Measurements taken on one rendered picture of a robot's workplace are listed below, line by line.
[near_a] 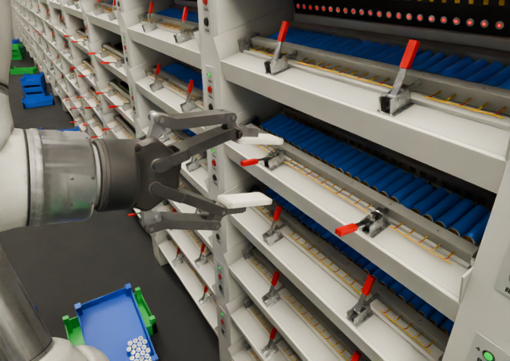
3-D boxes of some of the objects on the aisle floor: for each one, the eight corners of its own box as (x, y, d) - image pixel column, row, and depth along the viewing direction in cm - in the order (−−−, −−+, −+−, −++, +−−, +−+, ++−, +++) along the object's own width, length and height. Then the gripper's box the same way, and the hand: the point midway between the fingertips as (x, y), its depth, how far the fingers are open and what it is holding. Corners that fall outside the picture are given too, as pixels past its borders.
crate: (157, 364, 138) (158, 359, 132) (99, 393, 128) (98, 389, 122) (130, 290, 152) (130, 282, 146) (76, 312, 142) (73, 304, 136)
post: (232, 381, 133) (200, -397, 54) (219, 360, 140) (174, -354, 61) (279, 353, 142) (309, -341, 64) (265, 335, 149) (276, -310, 71)
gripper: (95, 284, 38) (274, 249, 52) (106, 76, 33) (303, 98, 46) (79, 249, 44) (244, 226, 58) (86, 67, 39) (268, 89, 52)
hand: (255, 170), depth 50 cm, fingers open, 8 cm apart
